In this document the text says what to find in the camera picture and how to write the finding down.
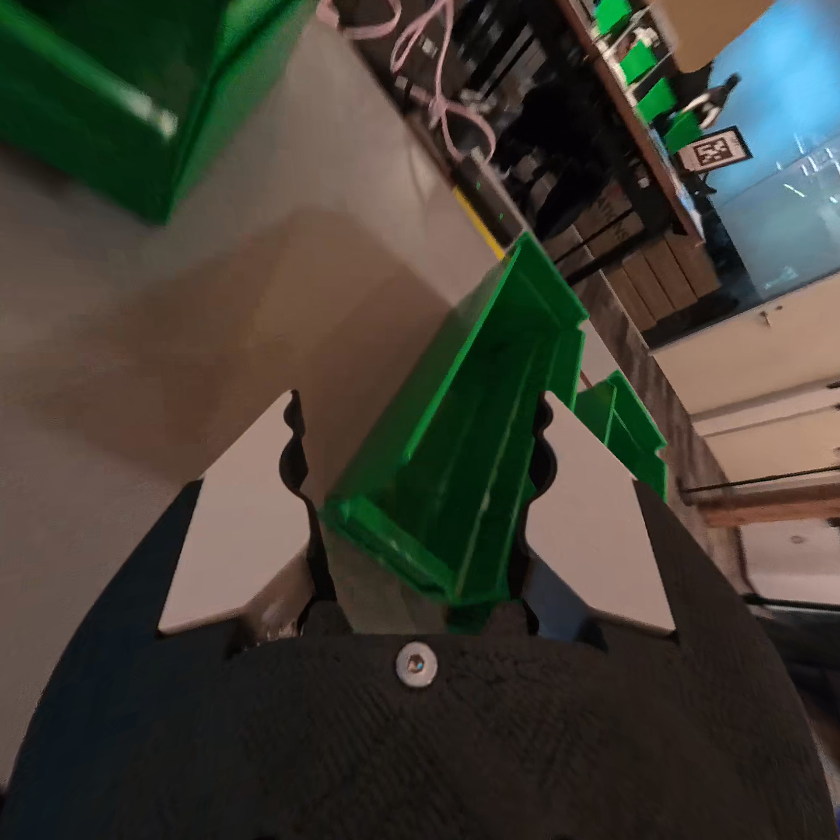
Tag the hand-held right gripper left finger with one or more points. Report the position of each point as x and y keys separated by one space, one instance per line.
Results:
x=236 y=544

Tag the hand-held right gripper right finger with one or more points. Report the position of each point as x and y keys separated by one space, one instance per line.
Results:
x=597 y=544

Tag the green plastic bin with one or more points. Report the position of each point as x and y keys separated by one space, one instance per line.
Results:
x=98 y=98
x=394 y=436
x=472 y=459
x=630 y=426

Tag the stack of brown cardboard boxes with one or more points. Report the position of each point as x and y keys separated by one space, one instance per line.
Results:
x=656 y=269

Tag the yellow tape strip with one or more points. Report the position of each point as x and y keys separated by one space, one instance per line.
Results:
x=479 y=223

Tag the black white marker sign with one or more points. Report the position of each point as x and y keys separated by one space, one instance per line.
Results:
x=715 y=152

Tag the small green shelf bin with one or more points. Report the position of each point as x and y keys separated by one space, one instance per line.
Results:
x=658 y=100
x=638 y=62
x=611 y=14
x=682 y=131

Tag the glass partition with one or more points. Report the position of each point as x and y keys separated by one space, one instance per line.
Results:
x=781 y=164

